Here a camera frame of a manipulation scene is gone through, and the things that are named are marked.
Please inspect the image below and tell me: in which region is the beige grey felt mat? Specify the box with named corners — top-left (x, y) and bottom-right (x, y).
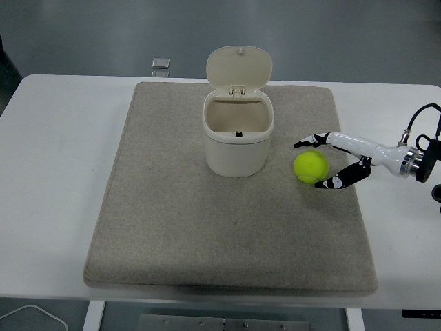
top-left (82, 81), bottom-right (379, 297)

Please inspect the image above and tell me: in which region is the grey metal plate with screws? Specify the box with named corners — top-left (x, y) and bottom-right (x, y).
top-left (139, 313), bottom-right (311, 331)

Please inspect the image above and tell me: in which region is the yellow-green tennis ball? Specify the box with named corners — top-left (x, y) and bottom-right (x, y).
top-left (293, 150), bottom-right (331, 185)

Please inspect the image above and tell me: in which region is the white table leg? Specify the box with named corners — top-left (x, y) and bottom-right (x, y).
top-left (83, 300), bottom-right (106, 331)
top-left (344, 307), bottom-right (365, 331)

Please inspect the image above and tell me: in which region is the white cable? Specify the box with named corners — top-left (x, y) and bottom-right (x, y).
top-left (0, 303), bottom-right (68, 331)

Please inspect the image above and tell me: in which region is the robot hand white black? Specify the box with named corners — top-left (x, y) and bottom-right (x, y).
top-left (293, 130), bottom-right (409, 190)

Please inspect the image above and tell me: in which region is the black table control panel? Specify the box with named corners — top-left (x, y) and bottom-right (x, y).
top-left (401, 309), bottom-right (441, 319)

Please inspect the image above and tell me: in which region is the cream lidded bin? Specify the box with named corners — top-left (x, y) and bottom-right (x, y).
top-left (202, 44), bottom-right (275, 179)

